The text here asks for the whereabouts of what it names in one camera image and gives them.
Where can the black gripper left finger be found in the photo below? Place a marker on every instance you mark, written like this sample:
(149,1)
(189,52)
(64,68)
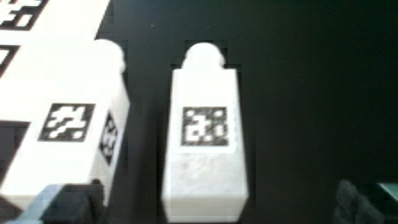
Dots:
(68,204)

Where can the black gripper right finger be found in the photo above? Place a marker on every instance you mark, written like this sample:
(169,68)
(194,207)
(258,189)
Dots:
(366,203)

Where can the white table leg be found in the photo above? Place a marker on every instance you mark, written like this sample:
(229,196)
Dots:
(205,187)
(78,112)

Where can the white table leg far left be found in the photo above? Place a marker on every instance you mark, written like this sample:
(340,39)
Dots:
(78,112)

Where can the white sheet with markers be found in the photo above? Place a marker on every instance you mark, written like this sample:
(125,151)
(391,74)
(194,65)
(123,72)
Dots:
(43,26)

